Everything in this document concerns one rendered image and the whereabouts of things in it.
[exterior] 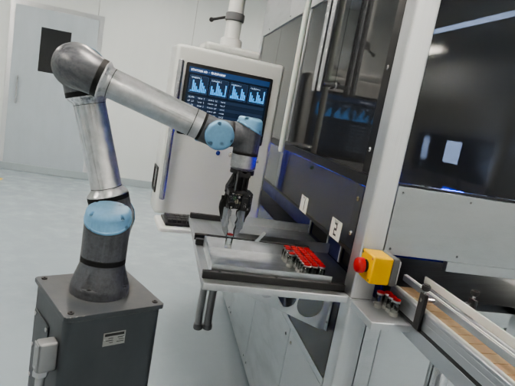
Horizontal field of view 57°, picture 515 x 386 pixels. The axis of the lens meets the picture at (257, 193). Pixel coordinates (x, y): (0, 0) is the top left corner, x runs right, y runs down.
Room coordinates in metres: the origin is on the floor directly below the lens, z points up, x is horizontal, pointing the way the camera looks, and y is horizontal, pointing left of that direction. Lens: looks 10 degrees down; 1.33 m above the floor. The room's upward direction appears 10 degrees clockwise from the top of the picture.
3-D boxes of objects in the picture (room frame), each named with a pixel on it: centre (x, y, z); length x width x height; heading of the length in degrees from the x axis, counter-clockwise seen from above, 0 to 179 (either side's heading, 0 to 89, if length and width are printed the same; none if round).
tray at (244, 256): (1.36, -0.05, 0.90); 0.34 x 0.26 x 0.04; 103
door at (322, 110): (1.93, -0.15, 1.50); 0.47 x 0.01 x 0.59; 13
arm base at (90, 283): (1.18, 0.37, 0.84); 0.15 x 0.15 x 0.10
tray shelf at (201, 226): (1.53, -0.06, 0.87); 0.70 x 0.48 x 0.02; 13
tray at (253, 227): (1.71, -0.09, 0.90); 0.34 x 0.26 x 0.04; 103
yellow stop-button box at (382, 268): (1.16, -0.34, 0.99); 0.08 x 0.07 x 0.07; 103
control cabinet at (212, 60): (2.22, 0.24, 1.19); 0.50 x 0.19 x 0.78; 110
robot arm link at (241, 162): (1.39, 0.05, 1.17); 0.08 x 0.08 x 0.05
